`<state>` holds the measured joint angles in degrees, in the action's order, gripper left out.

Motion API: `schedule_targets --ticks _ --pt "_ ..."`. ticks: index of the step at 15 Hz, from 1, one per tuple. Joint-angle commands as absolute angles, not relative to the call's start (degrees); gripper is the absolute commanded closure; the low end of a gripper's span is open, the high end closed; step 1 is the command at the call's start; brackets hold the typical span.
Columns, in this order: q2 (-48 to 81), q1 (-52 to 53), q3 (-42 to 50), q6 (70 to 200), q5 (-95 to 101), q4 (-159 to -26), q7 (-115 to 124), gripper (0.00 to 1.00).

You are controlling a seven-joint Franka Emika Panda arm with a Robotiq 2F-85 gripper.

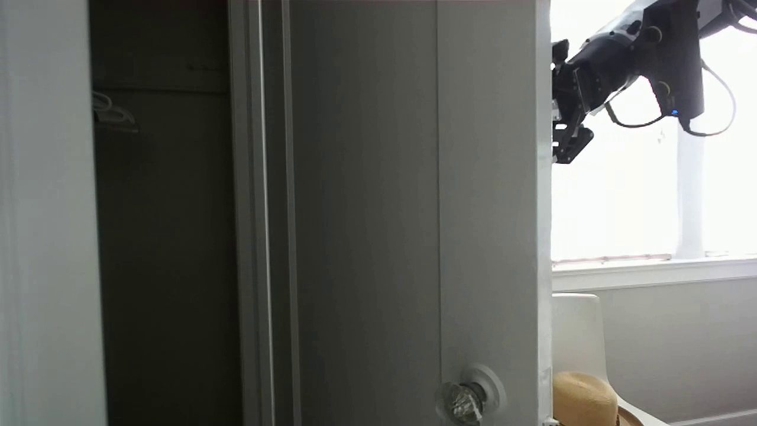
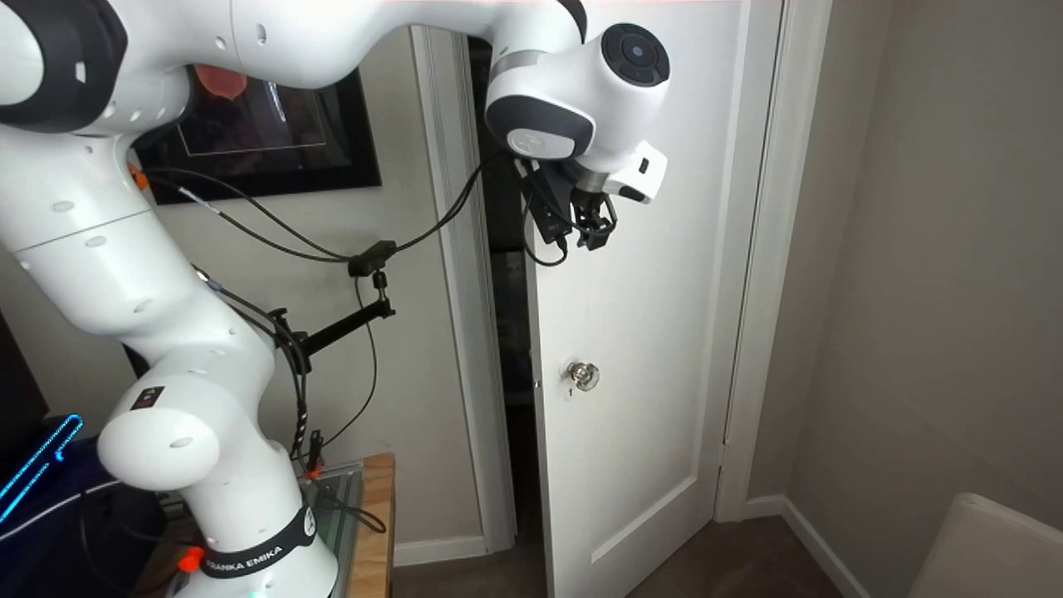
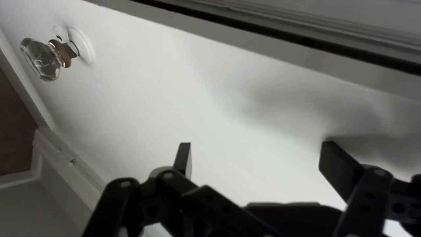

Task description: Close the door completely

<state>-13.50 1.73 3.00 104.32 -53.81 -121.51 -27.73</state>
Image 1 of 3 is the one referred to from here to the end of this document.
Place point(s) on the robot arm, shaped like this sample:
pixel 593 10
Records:
pixel 674 53

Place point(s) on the window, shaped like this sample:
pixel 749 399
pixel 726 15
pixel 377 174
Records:
pixel 621 195

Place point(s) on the straw hat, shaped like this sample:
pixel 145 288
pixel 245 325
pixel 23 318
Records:
pixel 582 402

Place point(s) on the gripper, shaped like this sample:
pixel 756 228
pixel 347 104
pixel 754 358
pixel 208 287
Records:
pixel 576 89

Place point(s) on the white clothes hangers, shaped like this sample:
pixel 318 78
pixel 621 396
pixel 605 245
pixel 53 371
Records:
pixel 112 113

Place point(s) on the white door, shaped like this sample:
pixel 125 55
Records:
pixel 378 213

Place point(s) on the glass door knob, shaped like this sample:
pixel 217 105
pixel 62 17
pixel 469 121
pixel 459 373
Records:
pixel 467 401

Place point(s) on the white chair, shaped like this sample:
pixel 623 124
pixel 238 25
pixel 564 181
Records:
pixel 576 331

